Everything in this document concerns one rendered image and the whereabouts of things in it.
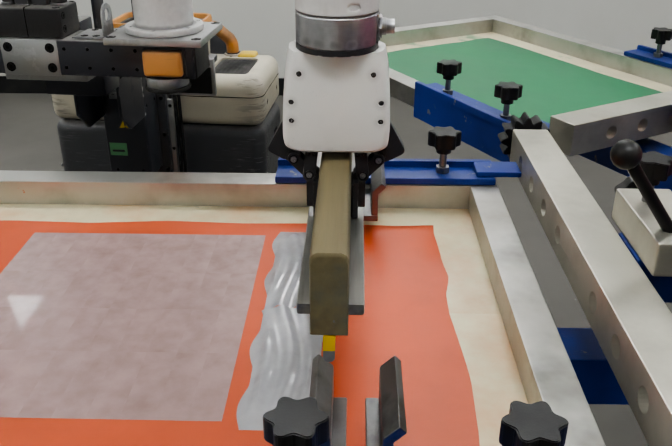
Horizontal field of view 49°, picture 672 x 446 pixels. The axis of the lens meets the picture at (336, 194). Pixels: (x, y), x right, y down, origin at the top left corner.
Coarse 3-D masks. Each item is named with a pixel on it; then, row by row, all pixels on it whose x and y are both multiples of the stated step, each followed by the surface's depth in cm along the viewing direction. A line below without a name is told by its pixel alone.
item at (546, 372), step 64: (0, 192) 102; (64, 192) 102; (128, 192) 102; (192, 192) 102; (256, 192) 101; (384, 192) 101; (448, 192) 101; (512, 256) 83; (512, 320) 73; (576, 384) 63
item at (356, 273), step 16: (320, 160) 86; (352, 160) 86; (352, 224) 72; (352, 240) 69; (304, 256) 67; (352, 256) 67; (304, 272) 64; (352, 272) 64; (304, 288) 62; (352, 288) 62; (304, 304) 60; (352, 304) 60
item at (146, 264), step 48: (0, 240) 94; (48, 240) 93; (96, 240) 93; (144, 240) 93; (192, 240) 93; (240, 240) 93; (384, 240) 94; (432, 240) 94; (0, 288) 83; (48, 288) 83; (96, 288) 83; (144, 288) 83; (192, 288) 83; (240, 288) 83; (384, 288) 83; (432, 288) 83
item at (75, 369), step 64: (0, 320) 78; (64, 320) 78; (128, 320) 78; (192, 320) 78; (256, 320) 78; (384, 320) 78; (448, 320) 78; (0, 384) 68; (64, 384) 68; (128, 384) 68; (192, 384) 68; (448, 384) 68
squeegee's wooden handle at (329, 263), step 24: (336, 168) 68; (336, 192) 64; (336, 216) 60; (312, 240) 57; (336, 240) 56; (312, 264) 55; (336, 264) 55; (312, 288) 56; (336, 288) 56; (312, 312) 57; (336, 312) 57
